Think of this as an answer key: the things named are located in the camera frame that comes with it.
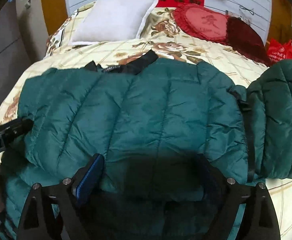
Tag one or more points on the red heart-shaped cushion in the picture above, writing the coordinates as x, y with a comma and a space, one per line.
200, 22

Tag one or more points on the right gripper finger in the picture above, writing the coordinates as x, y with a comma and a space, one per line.
86, 178

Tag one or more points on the white square pillow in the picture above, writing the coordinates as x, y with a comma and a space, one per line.
113, 20

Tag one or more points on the red plastic bag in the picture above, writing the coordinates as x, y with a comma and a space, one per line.
278, 52

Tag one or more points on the dark green quilted jacket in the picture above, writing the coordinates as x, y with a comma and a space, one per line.
149, 127

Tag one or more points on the dark red velvet cushion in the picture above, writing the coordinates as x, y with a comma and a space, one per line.
242, 38

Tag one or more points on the grey wardrobe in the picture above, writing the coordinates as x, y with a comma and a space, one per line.
23, 36

